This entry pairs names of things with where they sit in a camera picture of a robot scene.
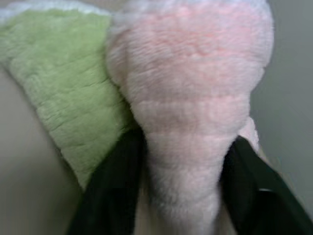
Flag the green fuzzy sock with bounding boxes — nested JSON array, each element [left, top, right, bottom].
[[0, 2, 145, 191]]

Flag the pink fuzzy sock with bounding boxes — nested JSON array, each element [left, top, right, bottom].
[[105, 0, 274, 235]]

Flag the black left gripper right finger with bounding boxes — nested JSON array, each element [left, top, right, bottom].
[[220, 135, 313, 235]]

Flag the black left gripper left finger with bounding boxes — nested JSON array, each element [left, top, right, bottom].
[[66, 128, 149, 235]]

